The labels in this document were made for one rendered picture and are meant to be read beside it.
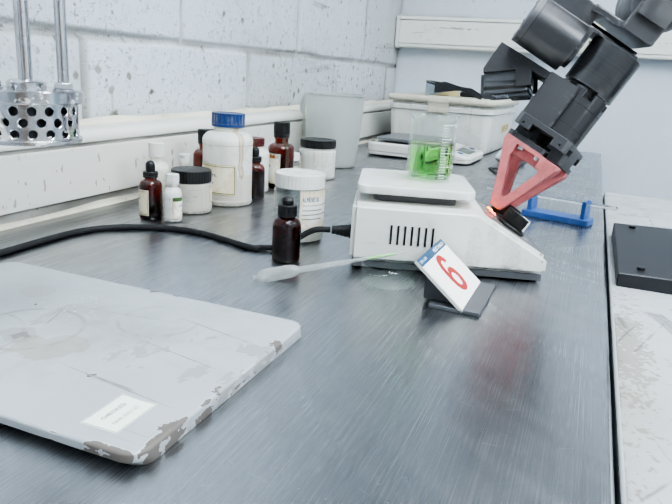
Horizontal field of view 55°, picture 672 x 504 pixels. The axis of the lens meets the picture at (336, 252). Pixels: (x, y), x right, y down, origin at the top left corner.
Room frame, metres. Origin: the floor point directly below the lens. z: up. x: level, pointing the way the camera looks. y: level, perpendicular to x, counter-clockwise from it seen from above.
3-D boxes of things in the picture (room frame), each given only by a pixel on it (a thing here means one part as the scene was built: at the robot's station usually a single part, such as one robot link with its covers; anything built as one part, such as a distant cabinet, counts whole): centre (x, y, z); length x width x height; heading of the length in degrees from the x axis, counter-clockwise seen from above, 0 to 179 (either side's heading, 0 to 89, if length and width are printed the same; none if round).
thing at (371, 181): (0.69, -0.08, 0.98); 0.12 x 0.12 x 0.01; 86
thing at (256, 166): (0.97, 0.13, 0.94); 0.03 x 0.03 x 0.08
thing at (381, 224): (0.69, -0.11, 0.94); 0.22 x 0.13 x 0.08; 86
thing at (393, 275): (0.59, -0.05, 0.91); 0.06 x 0.06 x 0.02
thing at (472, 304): (0.57, -0.11, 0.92); 0.09 x 0.06 x 0.04; 159
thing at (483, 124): (1.94, -0.33, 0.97); 0.37 x 0.31 x 0.14; 156
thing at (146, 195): (0.80, 0.24, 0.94); 0.03 x 0.03 x 0.07
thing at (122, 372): (0.42, 0.19, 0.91); 0.30 x 0.20 x 0.01; 69
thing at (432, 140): (0.70, -0.09, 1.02); 0.06 x 0.05 x 0.08; 127
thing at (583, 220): (0.95, -0.33, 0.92); 0.10 x 0.03 x 0.04; 54
